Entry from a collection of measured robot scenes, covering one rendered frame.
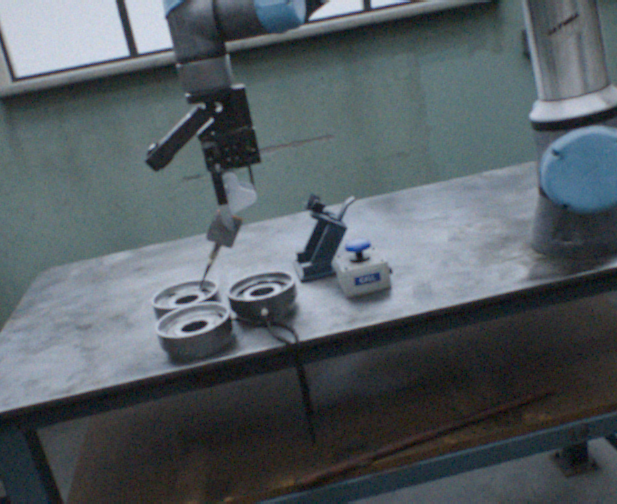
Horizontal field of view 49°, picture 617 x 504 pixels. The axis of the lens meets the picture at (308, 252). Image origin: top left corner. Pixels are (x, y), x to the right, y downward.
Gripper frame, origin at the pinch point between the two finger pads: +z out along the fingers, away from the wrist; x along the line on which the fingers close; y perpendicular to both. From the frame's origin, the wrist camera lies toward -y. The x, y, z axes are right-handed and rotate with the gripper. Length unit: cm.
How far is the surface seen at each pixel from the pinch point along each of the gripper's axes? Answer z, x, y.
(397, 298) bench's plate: 13.0, -13.8, 21.8
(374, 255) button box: 8.5, -6.5, 20.9
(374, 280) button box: 11.0, -10.1, 19.6
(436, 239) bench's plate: 13.1, 5.9, 34.6
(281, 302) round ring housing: 10.5, -11.3, 5.3
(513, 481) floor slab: 93, 34, 55
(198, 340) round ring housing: 9.8, -18.7, -6.9
